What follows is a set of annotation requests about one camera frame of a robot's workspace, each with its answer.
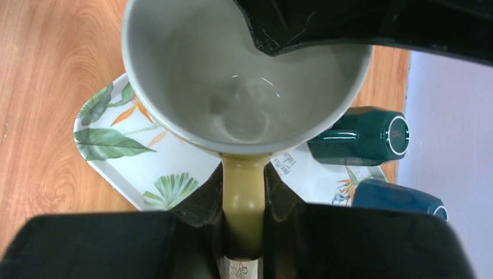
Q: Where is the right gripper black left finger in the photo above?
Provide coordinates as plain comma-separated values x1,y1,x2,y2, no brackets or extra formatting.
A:
1,166,224,278

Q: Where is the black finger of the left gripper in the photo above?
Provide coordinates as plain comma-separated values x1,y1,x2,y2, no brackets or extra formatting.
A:
236,0,492,66

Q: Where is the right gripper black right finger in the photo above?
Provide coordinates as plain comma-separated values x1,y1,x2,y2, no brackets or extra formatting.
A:
263,164,476,278

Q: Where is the pale yellow mug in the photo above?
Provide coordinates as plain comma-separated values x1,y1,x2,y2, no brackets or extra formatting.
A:
122,1,372,260

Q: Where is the large floral cream mug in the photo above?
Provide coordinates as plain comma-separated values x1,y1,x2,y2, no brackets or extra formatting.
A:
224,257,263,279

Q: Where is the dark blue faceted mug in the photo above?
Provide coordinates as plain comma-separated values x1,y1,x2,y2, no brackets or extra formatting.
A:
351,178,449,222

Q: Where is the dark green faceted mug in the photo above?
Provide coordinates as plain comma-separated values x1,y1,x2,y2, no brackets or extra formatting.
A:
307,106,410,166

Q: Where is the floral white serving tray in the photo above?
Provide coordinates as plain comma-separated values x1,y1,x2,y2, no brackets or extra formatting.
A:
74,75,385,210

